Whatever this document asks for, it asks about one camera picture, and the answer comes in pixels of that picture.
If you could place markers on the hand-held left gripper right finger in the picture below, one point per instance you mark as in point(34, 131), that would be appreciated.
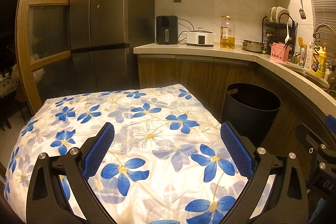
point(236, 151)

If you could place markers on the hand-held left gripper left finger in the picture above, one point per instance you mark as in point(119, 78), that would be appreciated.
point(98, 151)

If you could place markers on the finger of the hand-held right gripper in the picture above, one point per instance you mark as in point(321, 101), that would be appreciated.
point(331, 123)
point(307, 137)

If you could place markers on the black trash bin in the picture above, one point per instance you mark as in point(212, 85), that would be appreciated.
point(249, 119)

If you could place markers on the steel sink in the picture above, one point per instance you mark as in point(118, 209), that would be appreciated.
point(307, 73)

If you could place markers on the yellow detergent bottle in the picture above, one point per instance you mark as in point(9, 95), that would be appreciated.
point(320, 64)

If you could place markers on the blue floral tablecloth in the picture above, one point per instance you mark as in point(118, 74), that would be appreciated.
point(157, 134)

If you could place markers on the white bottle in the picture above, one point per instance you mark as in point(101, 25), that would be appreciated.
point(309, 56)

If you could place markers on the beer can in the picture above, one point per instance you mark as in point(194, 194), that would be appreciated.
point(302, 57)

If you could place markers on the pink utensil basket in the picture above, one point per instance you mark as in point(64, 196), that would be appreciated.
point(278, 53)

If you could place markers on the white ladle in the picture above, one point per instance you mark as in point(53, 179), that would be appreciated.
point(288, 39)

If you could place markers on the white plastic bag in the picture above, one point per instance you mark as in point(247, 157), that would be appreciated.
point(38, 75)

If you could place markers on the wooden lower cabinet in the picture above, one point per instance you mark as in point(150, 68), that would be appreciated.
point(183, 69)

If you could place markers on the steel faucet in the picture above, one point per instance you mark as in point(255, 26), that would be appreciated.
point(323, 26)

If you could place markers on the steel basin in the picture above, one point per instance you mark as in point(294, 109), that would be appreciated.
point(252, 46)

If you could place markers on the black dish rack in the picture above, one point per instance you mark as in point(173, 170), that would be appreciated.
point(275, 32)

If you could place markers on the polka dot tablecloth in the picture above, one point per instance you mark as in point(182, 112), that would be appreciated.
point(8, 87)

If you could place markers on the hanging metal spatula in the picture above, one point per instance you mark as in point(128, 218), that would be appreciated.
point(302, 14)

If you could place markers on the grey kitchen countertop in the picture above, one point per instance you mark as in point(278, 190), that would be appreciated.
point(183, 48)

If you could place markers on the cooking oil bottle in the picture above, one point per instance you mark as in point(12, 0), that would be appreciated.
point(227, 35)

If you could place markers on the white electric cooker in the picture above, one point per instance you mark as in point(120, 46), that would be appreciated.
point(199, 37)

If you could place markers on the white plate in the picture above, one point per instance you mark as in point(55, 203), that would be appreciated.
point(283, 13)
point(271, 14)

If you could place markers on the dark steel refrigerator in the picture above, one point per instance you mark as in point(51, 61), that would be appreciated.
point(110, 16)

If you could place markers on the black air fryer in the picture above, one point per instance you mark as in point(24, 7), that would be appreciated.
point(166, 28)

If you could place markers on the wooden glass door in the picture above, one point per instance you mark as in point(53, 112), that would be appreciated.
point(23, 29)

